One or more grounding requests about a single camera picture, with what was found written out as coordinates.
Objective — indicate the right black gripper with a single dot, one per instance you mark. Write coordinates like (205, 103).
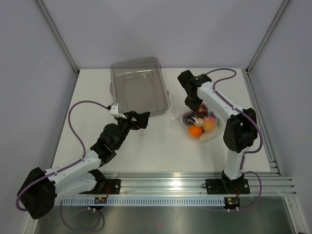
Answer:
(193, 106)

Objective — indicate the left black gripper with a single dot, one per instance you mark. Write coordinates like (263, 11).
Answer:
(141, 120)

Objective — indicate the clear zip top bag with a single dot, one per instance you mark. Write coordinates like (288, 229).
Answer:
(177, 123)

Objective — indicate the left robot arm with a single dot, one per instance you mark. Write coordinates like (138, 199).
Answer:
(43, 189)

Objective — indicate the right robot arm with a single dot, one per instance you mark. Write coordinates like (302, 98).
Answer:
(241, 135)

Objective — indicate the fake dark red apple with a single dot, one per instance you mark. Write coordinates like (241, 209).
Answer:
(202, 110)

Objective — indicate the fake garlic bulb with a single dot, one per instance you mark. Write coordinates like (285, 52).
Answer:
(199, 122)

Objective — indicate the fake peach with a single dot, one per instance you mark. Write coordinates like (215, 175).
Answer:
(209, 124)

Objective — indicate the fake orange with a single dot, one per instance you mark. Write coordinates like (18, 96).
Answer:
(195, 131)

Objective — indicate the fake white radish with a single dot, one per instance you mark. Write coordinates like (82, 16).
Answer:
(206, 136)

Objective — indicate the grey transparent plastic container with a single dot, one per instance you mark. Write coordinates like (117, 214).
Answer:
(138, 85)

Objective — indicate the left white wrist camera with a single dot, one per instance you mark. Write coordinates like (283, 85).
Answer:
(115, 110)

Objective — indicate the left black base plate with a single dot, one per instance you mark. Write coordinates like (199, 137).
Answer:
(111, 187)

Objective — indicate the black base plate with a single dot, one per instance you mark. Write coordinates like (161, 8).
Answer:
(222, 187)
(111, 187)

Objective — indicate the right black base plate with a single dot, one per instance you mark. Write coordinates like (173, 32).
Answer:
(222, 187)

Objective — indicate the white slotted cable duct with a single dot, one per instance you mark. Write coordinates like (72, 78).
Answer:
(145, 201)

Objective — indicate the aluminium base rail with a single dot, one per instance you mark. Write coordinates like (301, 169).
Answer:
(190, 184)

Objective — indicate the right aluminium frame post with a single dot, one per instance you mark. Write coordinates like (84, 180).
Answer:
(271, 28)

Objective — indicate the aluminium frame post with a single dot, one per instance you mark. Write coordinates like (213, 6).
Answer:
(54, 29)
(271, 28)

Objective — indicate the left aluminium frame post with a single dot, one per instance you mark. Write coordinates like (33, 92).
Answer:
(54, 29)

